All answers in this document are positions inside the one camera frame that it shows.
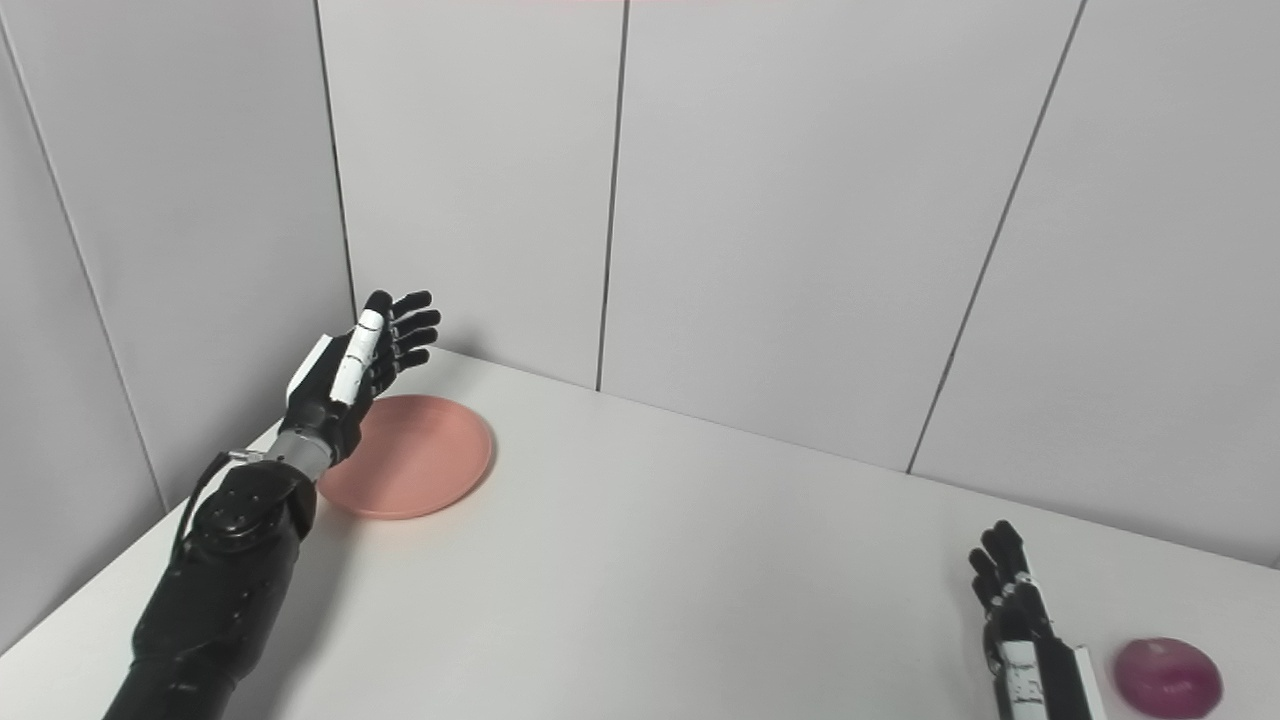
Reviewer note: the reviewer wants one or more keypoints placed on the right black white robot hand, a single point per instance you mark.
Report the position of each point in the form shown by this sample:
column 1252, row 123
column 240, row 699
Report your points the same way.
column 1020, row 640

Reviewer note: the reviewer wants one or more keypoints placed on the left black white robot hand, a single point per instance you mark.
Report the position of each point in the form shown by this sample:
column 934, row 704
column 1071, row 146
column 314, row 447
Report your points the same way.
column 345, row 385

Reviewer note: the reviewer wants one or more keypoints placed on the pink plastic plate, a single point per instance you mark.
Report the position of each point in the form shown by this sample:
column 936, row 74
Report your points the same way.
column 415, row 458

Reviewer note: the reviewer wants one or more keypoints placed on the purple red onion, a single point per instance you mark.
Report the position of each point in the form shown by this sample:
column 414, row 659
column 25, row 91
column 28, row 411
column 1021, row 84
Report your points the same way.
column 1168, row 678

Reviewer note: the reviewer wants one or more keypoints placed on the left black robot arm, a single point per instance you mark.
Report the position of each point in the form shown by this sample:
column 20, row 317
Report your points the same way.
column 225, row 580

